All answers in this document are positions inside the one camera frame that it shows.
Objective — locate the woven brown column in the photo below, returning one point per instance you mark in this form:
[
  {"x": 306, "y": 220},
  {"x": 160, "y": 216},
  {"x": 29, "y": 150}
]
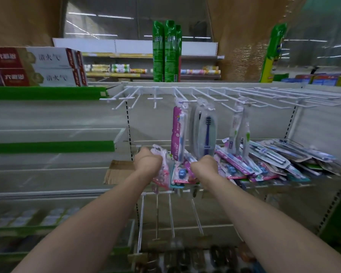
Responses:
[
  {"x": 22, "y": 19},
  {"x": 244, "y": 34}
]

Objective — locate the oval blue toothbrush pack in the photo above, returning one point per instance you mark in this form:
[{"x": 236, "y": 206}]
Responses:
[{"x": 208, "y": 133}]

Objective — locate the pile of toothbrush packs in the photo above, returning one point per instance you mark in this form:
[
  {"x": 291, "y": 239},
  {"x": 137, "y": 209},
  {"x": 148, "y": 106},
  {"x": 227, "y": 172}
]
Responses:
[{"x": 267, "y": 159}]

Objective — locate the orange round object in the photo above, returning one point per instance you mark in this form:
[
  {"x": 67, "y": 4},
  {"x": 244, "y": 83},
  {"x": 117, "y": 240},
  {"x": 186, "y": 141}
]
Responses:
[{"x": 246, "y": 253}]

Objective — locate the person's left forearm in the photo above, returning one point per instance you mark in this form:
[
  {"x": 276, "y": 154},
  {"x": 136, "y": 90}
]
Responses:
[{"x": 88, "y": 227}]

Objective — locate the person's left hand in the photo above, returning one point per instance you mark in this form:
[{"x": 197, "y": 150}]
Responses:
[{"x": 147, "y": 163}]

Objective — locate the clear pink-topped toothbrush pack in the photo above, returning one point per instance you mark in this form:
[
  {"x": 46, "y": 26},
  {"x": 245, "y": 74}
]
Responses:
[{"x": 234, "y": 125}]

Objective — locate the green yellow spray can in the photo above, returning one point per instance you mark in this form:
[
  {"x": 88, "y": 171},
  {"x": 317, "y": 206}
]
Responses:
[{"x": 272, "y": 53}]

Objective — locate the white shelf unit yellow strips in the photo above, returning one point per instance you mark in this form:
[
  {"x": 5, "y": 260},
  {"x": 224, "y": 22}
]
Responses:
[{"x": 85, "y": 45}]

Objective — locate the pink kids toothbrush pack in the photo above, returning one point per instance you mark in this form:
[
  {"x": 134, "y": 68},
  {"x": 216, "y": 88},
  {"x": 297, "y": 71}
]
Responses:
[{"x": 164, "y": 170}]

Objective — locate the clear green toothbrush pack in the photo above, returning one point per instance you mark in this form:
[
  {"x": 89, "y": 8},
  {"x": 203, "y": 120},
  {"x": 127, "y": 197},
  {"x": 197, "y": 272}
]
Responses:
[{"x": 246, "y": 136}]

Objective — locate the brown cardboard tray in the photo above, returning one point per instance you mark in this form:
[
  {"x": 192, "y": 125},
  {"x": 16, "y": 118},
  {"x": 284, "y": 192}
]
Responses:
[{"x": 119, "y": 171}]

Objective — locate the pink label toothbrush pack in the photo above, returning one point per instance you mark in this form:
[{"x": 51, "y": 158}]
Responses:
[
  {"x": 187, "y": 119},
  {"x": 175, "y": 133}
]

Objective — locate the person's right hand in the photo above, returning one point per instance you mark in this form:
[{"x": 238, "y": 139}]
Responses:
[{"x": 206, "y": 169}]

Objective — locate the red white toothpaste box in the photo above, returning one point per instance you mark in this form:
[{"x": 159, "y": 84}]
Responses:
[
  {"x": 45, "y": 57},
  {"x": 54, "y": 77},
  {"x": 83, "y": 76},
  {"x": 79, "y": 59}
]

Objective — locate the person's right forearm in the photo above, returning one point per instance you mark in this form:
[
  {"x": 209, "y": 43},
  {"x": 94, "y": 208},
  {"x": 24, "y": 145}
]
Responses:
[{"x": 272, "y": 230}]

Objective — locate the row of colourful wrap rolls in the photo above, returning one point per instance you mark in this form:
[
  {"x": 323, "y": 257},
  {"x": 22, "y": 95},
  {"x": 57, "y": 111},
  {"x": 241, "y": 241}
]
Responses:
[{"x": 199, "y": 71}]

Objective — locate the green spray can red side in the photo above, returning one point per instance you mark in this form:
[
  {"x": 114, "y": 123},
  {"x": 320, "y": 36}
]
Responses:
[{"x": 178, "y": 53}]

